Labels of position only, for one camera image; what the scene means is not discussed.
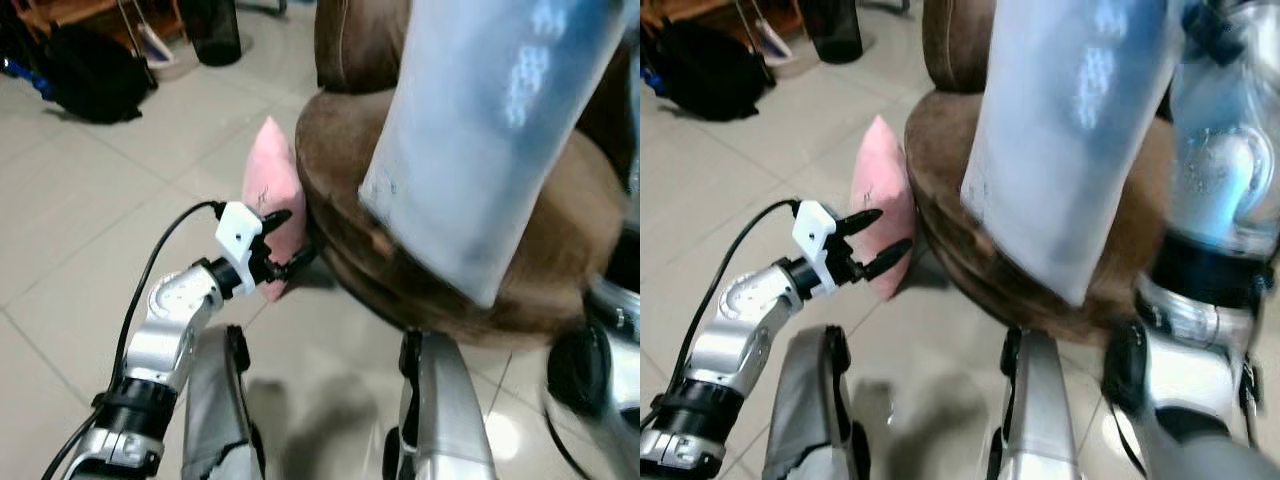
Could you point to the silver robot leg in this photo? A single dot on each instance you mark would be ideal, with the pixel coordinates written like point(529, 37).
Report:
point(215, 410)
point(445, 410)
point(810, 410)
point(1035, 410)

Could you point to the pink pillow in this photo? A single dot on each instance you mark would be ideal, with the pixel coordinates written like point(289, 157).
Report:
point(275, 170)
point(882, 170)

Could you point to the silver right robot leg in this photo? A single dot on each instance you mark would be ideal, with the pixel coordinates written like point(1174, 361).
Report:
point(1035, 410)
point(445, 410)

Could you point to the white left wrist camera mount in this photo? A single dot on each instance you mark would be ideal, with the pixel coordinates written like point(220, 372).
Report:
point(812, 228)
point(236, 226)

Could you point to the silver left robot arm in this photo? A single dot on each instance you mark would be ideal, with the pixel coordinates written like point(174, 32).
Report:
point(735, 320)
point(165, 320)

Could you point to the black bin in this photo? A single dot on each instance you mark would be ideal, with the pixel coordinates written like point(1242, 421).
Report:
point(212, 30)
point(832, 28)

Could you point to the brown wooden furniture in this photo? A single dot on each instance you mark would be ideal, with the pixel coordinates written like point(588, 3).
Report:
point(700, 8)
point(80, 10)

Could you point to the brown round sofa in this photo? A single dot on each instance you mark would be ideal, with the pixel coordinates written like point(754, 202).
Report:
point(340, 150)
point(940, 150)

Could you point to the black backpack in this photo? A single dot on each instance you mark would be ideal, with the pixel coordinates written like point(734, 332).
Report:
point(95, 75)
point(710, 70)

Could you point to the white and blue dustpan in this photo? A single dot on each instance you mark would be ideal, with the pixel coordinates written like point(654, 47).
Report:
point(158, 48)
point(775, 42)

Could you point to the silver left robot leg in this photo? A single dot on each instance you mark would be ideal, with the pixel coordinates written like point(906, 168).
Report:
point(810, 410)
point(215, 410)

